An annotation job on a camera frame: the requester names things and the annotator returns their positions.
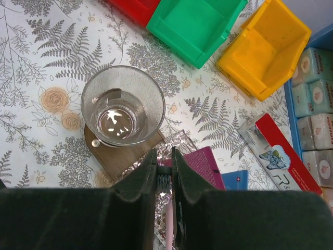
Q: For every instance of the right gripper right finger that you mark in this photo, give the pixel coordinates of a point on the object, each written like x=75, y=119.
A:
x=208, y=218

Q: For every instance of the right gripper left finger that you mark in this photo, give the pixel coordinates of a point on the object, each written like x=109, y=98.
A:
x=119, y=217

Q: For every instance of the pink capped toothbrush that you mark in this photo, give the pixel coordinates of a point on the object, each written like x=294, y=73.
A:
x=168, y=226

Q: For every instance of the blue toothpaste tube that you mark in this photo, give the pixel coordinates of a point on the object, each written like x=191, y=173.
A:
x=236, y=181

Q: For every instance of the pink toothpaste tube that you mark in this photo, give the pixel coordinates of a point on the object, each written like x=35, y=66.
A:
x=203, y=166

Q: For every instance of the grey toothbrush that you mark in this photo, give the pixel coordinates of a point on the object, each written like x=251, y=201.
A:
x=164, y=179

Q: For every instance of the clear textured acrylic holder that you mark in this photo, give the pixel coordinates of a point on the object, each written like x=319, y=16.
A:
x=185, y=145

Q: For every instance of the clear glass cup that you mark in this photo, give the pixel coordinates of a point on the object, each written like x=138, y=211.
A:
x=122, y=106

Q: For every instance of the brown oval wooden tray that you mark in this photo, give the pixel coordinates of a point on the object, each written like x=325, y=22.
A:
x=115, y=160

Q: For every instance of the red silver toothpaste box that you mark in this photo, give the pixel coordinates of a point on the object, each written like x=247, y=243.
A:
x=276, y=155

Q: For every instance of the pink white sponge pack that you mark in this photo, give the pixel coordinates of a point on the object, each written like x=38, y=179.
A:
x=328, y=197

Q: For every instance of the blue yellow pink shelf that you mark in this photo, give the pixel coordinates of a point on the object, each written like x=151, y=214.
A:
x=322, y=40

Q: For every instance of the teal sponge pack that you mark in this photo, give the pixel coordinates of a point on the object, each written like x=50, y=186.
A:
x=312, y=98
x=314, y=64

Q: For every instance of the yellow plastic bin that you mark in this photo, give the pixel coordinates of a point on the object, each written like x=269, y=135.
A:
x=264, y=55

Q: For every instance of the floral patterned table mat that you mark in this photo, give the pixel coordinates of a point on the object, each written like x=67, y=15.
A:
x=50, y=49

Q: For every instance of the green bin with cups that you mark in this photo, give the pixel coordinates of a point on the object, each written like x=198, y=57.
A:
x=194, y=30

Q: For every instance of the red plastic bin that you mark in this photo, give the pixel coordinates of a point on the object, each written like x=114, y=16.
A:
x=139, y=11

